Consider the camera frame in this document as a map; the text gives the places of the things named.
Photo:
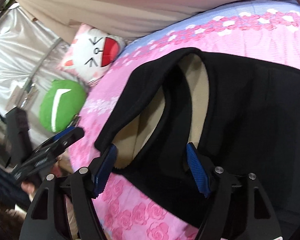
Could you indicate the green round pillow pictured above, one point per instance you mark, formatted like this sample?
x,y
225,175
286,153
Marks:
x,y
60,104

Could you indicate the pink rose bed sheet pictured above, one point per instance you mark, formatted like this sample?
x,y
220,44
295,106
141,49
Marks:
x,y
196,132

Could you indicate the silver satin curtain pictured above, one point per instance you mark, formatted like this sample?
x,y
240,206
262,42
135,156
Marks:
x,y
29,55

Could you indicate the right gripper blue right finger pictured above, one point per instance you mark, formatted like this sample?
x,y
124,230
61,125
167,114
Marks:
x,y
237,206

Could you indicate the white cat face pillow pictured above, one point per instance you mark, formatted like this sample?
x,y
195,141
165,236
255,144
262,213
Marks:
x,y
91,54

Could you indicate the left hand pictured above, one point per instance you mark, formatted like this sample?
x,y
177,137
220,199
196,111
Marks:
x,y
29,188

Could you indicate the black fleece-lined pants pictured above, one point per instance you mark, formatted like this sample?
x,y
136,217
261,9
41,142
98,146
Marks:
x,y
251,124

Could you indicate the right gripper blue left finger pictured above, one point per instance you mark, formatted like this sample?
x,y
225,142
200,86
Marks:
x,y
47,216

